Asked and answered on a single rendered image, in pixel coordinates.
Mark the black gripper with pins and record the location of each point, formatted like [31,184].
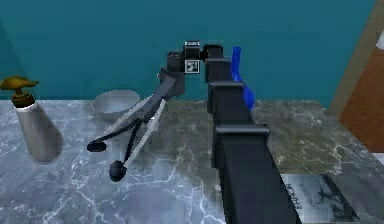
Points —
[174,75]

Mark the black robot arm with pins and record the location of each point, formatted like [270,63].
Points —
[243,160]

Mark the white bowl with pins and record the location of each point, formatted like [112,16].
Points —
[115,105]

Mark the grey bottle with gold pump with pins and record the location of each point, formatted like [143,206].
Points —
[36,128]

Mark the blue bottle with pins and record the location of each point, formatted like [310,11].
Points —
[241,80]

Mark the brown wooden door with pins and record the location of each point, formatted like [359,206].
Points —
[363,96]

